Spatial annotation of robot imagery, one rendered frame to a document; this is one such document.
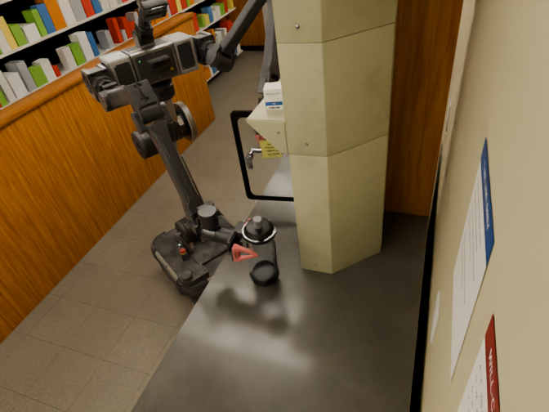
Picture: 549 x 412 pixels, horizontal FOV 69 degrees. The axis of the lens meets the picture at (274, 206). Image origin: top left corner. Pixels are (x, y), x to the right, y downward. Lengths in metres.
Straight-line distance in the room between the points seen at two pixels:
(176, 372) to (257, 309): 0.31
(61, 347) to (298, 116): 2.20
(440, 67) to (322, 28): 0.50
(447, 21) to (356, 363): 0.98
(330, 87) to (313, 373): 0.76
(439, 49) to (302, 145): 0.50
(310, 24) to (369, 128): 0.34
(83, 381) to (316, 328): 1.66
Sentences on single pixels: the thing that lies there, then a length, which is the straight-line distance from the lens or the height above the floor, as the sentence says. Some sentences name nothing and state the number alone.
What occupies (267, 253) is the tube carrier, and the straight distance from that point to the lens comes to 1.24.
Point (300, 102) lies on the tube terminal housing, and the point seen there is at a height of 1.57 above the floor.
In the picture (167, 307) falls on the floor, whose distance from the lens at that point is 2.70.
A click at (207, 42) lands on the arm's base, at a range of 1.95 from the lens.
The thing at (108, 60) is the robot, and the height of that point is 1.53.
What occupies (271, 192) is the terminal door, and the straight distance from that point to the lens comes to 1.62.
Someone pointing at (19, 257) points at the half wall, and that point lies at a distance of 3.00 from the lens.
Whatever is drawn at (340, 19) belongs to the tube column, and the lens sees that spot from 0.98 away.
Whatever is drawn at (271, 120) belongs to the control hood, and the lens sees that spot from 1.09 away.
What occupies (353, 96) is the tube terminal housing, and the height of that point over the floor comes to 1.56.
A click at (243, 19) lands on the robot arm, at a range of 1.80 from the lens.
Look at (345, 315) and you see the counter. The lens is 1.30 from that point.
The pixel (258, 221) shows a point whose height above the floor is 1.23.
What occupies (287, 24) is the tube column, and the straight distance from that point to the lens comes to 0.98.
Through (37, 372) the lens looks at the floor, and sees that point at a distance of 2.82.
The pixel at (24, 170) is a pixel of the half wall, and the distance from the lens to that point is 2.93.
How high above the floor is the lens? 1.99
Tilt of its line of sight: 38 degrees down
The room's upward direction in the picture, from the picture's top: 9 degrees counter-clockwise
